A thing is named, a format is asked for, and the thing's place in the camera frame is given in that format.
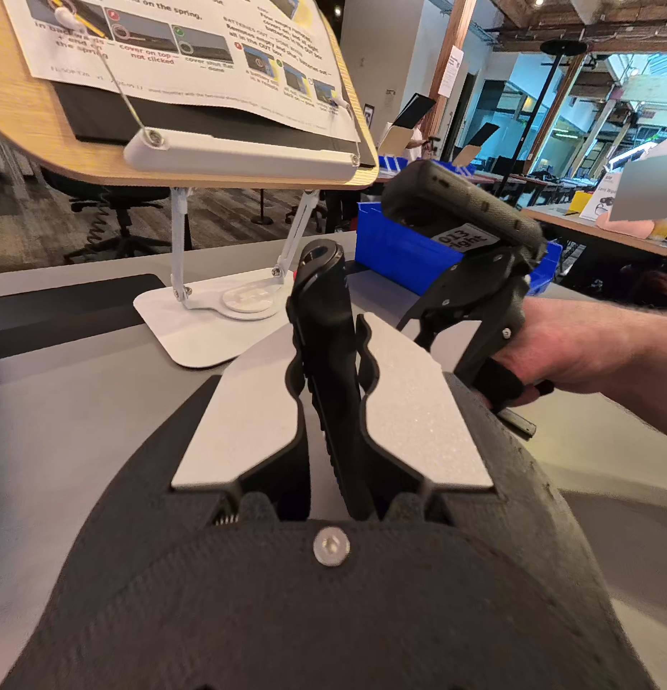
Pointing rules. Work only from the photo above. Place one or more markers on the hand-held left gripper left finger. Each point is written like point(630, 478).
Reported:
point(241, 420)

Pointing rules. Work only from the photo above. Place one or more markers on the long wooden work table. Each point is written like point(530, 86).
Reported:
point(560, 218)

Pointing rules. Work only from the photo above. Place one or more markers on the person's right hand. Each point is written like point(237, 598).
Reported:
point(570, 350)

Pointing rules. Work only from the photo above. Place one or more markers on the black office chair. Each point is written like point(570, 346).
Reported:
point(112, 199)

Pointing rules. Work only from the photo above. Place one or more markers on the black floor pole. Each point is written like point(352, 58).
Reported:
point(538, 108)

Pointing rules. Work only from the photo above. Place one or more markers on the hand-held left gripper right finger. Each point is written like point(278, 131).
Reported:
point(419, 420)

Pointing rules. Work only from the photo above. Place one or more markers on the blue plastic bin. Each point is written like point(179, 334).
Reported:
point(398, 253)

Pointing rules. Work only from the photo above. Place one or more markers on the black remote control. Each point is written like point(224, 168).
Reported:
point(325, 334)

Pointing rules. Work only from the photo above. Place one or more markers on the small blue storage bin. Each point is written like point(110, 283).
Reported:
point(419, 164)

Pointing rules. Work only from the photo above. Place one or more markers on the printed instruction sheet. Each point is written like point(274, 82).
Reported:
point(204, 81)

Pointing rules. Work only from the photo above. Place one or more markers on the white paper notice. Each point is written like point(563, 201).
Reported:
point(451, 73)

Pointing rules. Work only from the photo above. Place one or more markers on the black backing panel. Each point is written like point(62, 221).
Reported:
point(96, 124)

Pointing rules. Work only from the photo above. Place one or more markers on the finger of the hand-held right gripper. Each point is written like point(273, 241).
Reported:
point(452, 345)

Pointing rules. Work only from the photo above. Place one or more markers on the wooden board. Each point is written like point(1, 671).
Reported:
point(20, 124)

